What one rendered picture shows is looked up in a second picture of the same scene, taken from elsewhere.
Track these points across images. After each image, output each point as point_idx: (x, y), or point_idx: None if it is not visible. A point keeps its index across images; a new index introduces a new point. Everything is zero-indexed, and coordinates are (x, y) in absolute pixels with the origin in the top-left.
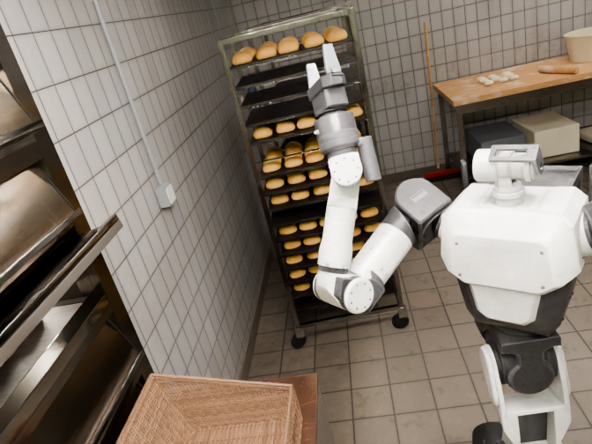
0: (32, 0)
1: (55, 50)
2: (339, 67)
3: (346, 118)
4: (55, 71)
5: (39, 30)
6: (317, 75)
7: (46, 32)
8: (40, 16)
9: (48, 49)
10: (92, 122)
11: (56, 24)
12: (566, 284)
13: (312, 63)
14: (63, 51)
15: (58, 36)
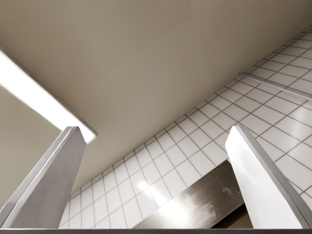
0: (264, 146)
1: (296, 163)
2: (1, 211)
3: None
4: (301, 180)
5: (275, 159)
6: (253, 163)
7: (282, 157)
8: (274, 150)
9: (289, 167)
10: None
11: (291, 145)
12: None
13: (230, 133)
14: (306, 159)
15: (296, 152)
